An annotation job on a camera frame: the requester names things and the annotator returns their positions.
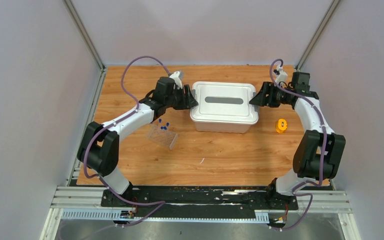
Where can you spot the clear test tube rack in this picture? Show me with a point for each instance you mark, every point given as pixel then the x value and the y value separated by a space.
pixel 165 138

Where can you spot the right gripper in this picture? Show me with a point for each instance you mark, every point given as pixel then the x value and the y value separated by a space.
pixel 268 88

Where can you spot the white plastic lid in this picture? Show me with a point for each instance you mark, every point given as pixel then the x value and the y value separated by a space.
pixel 224 103

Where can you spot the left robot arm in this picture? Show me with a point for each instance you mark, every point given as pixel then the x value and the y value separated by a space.
pixel 100 145

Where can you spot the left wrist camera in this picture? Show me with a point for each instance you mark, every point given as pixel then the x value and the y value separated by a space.
pixel 177 77

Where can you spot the pink plastic bin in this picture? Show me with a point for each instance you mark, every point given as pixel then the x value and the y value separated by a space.
pixel 223 127

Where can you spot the yellow plastic block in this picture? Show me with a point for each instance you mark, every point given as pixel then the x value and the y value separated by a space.
pixel 281 126

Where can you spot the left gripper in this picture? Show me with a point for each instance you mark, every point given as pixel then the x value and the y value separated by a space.
pixel 190 101

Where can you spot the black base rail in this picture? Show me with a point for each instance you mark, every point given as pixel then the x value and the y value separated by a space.
pixel 218 202

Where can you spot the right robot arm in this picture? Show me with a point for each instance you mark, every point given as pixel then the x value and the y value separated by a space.
pixel 320 150

